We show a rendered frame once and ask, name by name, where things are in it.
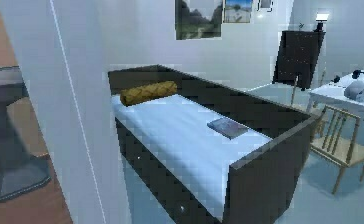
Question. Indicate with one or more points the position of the dark brown bed white mattress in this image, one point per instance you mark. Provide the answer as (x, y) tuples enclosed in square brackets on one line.
[(176, 140)]

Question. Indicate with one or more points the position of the light wooden chair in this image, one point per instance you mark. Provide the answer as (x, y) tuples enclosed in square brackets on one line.
[(344, 146)]

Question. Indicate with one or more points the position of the yellow bolster pillow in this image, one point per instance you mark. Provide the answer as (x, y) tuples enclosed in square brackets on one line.
[(148, 93)]

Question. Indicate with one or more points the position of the grey book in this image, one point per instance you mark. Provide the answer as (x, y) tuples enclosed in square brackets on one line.
[(227, 127)]

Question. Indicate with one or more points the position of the dark brown tall cabinet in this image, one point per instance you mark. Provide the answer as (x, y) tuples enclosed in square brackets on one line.
[(298, 58)]

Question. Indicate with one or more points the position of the white table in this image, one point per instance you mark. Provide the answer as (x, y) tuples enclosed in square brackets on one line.
[(336, 95)]

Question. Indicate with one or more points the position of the tiny black object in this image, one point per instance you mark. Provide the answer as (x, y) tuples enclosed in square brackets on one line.
[(336, 79)]

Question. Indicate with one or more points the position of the black lamp white shade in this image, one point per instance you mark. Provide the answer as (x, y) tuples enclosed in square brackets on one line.
[(321, 20)]

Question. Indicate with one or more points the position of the grey rounded object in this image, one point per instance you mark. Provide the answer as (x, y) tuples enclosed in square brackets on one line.
[(358, 90)]

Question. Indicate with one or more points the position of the small black object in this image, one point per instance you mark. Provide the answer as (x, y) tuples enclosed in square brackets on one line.
[(357, 73)]

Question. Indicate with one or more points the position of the large landscape wall picture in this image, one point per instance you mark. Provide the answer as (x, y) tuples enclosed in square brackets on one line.
[(198, 20)]

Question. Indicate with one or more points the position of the small blue sky wall picture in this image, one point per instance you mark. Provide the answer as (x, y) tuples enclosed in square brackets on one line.
[(237, 10)]

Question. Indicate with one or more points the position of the small white framed wall picture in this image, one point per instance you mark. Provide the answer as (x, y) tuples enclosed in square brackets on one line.
[(265, 4)]

